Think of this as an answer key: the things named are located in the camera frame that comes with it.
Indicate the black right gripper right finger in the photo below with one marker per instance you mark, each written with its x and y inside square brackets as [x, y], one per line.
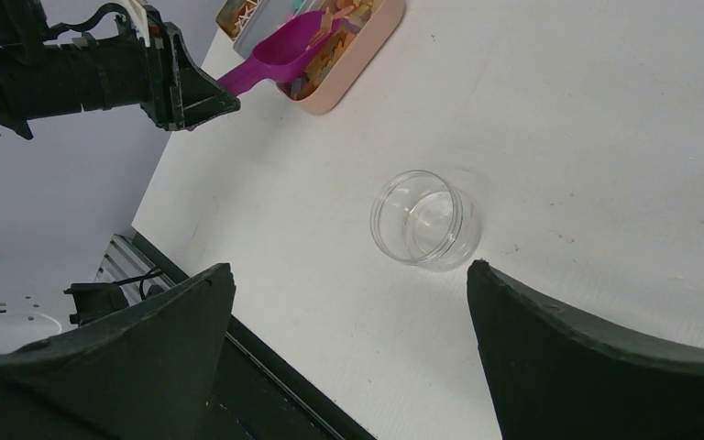
[557, 372]

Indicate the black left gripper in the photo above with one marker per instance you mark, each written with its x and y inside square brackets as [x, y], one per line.
[153, 69]

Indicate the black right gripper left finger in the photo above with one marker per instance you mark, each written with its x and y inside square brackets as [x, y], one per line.
[145, 372]

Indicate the magenta plastic scoop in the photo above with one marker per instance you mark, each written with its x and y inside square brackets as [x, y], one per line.
[284, 55]

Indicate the clear plastic jar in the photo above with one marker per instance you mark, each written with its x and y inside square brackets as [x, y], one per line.
[422, 219]

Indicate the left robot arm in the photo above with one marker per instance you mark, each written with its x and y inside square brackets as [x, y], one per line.
[34, 80]

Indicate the yellow lollipop box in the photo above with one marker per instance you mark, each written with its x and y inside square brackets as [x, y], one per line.
[234, 15]

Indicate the white star candy box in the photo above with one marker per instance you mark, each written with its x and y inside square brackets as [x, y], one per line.
[270, 16]

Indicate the pink gummy candy box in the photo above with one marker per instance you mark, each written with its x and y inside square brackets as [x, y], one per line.
[343, 59]

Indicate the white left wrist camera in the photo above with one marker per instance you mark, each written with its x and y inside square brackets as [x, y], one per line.
[146, 22]

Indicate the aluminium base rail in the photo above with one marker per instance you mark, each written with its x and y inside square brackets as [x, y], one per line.
[121, 261]

